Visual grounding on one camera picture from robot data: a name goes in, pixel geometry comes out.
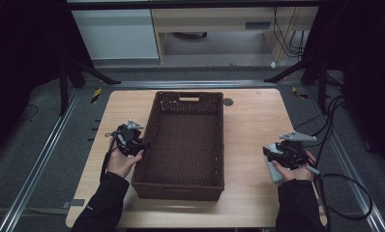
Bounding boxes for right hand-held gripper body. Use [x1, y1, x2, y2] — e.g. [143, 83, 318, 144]
[271, 130, 318, 170]

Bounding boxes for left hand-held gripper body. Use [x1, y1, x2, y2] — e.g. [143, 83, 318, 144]
[104, 119, 146, 158]

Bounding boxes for brown woven basket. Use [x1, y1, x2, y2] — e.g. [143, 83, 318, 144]
[131, 90, 225, 202]

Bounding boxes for person's right hand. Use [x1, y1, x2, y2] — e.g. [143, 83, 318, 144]
[271, 149, 317, 183]

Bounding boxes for person's left hand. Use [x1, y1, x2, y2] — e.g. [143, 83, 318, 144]
[106, 148, 145, 179]

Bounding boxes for yellow black tape strip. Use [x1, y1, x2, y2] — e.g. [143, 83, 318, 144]
[90, 87, 103, 104]
[291, 86, 310, 101]

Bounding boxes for black metal stand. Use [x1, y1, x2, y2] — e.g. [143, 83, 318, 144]
[58, 54, 122, 116]
[263, 54, 330, 114]

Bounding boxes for white cabinet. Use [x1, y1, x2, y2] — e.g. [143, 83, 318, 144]
[72, 9, 160, 61]

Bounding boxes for dark object under desk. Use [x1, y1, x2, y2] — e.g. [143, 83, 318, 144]
[174, 31, 208, 41]

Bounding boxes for grey desk label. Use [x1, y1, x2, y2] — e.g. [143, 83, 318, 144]
[245, 21, 272, 31]

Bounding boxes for black curtain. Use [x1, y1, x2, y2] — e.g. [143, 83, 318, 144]
[310, 0, 385, 175]
[0, 0, 95, 156]

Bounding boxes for light wooden desk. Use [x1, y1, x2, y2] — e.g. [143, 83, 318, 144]
[151, 7, 320, 64]

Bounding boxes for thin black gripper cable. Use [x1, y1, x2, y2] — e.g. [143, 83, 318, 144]
[98, 131, 117, 178]

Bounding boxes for metal floor rail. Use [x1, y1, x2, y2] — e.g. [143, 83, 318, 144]
[111, 80, 279, 90]
[0, 86, 82, 232]
[305, 86, 385, 232]

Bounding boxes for grey table bracket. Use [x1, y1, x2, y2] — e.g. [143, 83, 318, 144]
[62, 198, 86, 210]

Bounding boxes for black floor cables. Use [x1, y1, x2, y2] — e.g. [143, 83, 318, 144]
[293, 95, 373, 221]

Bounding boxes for thin looped floor cable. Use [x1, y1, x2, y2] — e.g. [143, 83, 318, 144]
[17, 103, 40, 123]

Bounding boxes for hanging black cable bundle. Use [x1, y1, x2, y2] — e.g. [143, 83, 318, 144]
[272, 7, 311, 59]

